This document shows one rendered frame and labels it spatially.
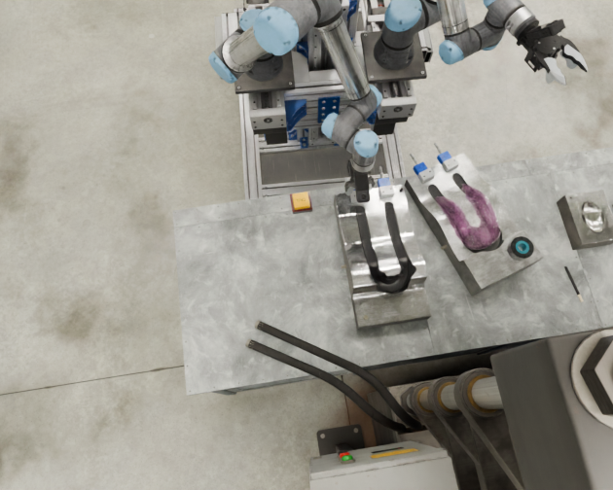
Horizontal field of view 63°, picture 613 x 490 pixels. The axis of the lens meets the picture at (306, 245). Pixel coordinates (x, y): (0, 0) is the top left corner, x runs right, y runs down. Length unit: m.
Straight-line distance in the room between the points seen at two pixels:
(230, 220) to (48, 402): 1.44
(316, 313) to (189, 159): 1.51
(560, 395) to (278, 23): 1.06
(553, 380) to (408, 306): 1.18
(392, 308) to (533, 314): 0.52
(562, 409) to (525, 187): 1.56
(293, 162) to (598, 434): 2.25
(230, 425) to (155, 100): 1.94
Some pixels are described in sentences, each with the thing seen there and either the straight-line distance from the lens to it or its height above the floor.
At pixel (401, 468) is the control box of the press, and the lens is 1.15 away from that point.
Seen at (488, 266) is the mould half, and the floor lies 0.91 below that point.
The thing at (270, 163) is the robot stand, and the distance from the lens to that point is 2.71.
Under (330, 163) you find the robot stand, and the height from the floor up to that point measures 0.21.
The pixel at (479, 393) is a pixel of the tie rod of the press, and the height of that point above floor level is 1.59.
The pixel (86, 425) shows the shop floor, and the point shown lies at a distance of 2.82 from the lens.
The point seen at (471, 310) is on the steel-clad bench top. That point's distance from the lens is 1.93.
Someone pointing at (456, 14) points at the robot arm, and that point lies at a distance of 1.65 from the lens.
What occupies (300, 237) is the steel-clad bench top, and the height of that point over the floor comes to 0.80.
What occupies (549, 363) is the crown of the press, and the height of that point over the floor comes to 1.99.
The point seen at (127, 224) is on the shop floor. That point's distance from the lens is 2.96.
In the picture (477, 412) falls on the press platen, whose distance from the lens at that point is 1.11.
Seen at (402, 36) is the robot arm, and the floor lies 1.20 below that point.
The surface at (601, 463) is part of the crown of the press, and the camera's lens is 0.68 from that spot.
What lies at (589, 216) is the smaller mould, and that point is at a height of 0.85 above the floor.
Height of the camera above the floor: 2.60
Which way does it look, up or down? 71 degrees down
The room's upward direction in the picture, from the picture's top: 1 degrees counter-clockwise
